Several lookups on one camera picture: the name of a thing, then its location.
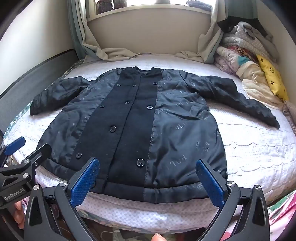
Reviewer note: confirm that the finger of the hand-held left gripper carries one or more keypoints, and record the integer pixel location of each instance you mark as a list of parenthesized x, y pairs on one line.
[(38, 154), (14, 145)]

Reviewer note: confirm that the beige curtain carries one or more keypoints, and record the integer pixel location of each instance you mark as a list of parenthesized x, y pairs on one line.
[(97, 44), (208, 44)]

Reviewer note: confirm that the purple white garment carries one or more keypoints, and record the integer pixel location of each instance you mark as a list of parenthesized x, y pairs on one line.
[(225, 61)]

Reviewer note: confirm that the cream blanket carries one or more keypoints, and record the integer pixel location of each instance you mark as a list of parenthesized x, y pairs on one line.
[(256, 83)]

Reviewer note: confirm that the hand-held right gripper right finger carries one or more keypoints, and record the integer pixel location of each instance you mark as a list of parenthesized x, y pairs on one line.
[(210, 185)]

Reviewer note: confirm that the pink knitted cloth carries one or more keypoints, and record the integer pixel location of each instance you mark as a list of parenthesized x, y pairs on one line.
[(290, 115)]

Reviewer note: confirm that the person's left hand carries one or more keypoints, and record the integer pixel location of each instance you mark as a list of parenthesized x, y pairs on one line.
[(19, 215)]

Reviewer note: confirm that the pink green floral cloth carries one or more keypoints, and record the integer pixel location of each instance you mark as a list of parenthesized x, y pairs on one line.
[(283, 217)]

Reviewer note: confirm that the black cloth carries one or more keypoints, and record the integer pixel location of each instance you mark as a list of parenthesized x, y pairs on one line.
[(233, 24)]

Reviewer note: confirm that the grey dotted blanket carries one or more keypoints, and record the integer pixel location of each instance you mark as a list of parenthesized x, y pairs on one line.
[(249, 42)]

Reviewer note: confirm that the grey green curtain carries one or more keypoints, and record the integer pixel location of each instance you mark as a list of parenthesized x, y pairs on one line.
[(75, 25)]

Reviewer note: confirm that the black buttoned coat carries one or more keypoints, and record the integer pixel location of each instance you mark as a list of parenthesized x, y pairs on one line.
[(129, 115)]

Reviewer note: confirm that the window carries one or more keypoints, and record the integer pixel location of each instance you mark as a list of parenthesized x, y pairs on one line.
[(143, 2)]

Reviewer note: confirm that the colourful floral cloth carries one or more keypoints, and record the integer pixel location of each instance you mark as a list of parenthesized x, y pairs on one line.
[(241, 53)]

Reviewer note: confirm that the person's right hand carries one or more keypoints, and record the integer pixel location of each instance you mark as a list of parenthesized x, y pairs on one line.
[(158, 237)]

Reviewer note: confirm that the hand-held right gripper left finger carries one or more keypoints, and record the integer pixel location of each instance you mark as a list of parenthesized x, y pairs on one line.
[(85, 183)]

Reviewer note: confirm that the grey bed side board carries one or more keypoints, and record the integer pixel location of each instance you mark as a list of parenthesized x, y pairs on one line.
[(30, 76)]

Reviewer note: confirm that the white quilted bedspread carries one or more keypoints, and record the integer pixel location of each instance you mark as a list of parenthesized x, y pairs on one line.
[(242, 143)]

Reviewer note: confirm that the yellow patterned pillow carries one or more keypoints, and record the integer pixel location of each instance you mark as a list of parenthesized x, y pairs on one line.
[(274, 76)]

